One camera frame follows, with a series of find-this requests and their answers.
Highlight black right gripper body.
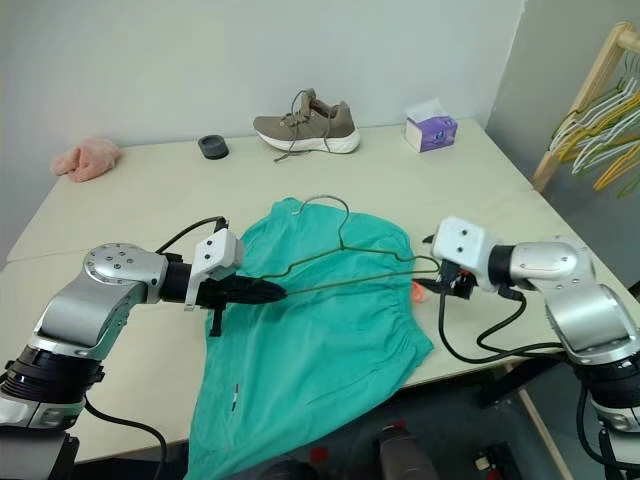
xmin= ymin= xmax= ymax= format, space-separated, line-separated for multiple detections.
xmin=438 ymin=259 xmax=477 ymax=301

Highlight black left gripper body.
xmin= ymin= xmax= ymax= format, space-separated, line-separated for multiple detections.
xmin=197 ymin=275 xmax=240 ymax=338

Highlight teal green shorts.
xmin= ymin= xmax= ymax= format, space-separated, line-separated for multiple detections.
xmin=186 ymin=196 xmax=435 ymax=480

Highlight thin wire clothes hanger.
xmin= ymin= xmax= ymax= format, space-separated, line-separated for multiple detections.
xmin=259 ymin=193 xmax=444 ymax=302

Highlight purple white tissue box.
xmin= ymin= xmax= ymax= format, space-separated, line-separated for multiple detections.
xmin=403 ymin=101 xmax=461 ymax=154

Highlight black table support bar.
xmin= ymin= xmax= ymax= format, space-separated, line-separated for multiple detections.
xmin=473 ymin=355 xmax=569 ymax=410

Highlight taupe sneaker with white sole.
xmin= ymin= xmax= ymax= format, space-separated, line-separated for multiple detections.
xmin=252 ymin=88 xmax=362 ymax=164

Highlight dark rounded shape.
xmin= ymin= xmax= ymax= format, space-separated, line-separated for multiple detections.
xmin=374 ymin=422 xmax=442 ymax=480

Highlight wooden table leg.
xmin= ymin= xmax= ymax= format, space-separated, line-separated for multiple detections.
xmin=503 ymin=363 xmax=574 ymax=480

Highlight pink fluffy cloth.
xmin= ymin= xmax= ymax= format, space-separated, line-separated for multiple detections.
xmin=51 ymin=136 xmax=122 ymax=184

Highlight light wooden clothes rack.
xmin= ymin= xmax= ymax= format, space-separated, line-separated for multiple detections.
xmin=531 ymin=21 xmax=640 ymax=194

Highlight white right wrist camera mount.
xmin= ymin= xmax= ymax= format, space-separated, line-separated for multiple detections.
xmin=430 ymin=215 xmax=502 ymax=292

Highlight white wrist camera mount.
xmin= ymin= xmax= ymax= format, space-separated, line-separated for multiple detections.
xmin=430 ymin=215 xmax=502 ymax=292
xmin=183 ymin=230 xmax=246 ymax=313

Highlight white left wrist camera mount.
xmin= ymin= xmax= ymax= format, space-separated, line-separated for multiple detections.
xmin=183 ymin=230 xmax=246 ymax=313

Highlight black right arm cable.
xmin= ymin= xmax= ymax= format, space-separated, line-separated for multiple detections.
xmin=436 ymin=287 xmax=569 ymax=364

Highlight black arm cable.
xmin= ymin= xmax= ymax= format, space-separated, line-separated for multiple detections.
xmin=82 ymin=215 xmax=230 ymax=480
xmin=436 ymin=287 xmax=569 ymax=364

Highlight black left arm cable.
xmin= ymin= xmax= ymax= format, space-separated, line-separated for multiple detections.
xmin=82 ymin=215 xmax=230 ymax=480

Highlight yellow wire hanger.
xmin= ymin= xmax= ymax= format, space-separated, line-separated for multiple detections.
xmin=593 ymin=134 xmax=640 ymax=192
xmin=549 ymin=97 xmax=640 ymax=164

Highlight white wire hanger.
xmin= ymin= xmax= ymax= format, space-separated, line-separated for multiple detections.
xmin=571 ymin=94 xmax=640 ymax=176
xmin=569 ymin=49 xmax=640 ymax=151

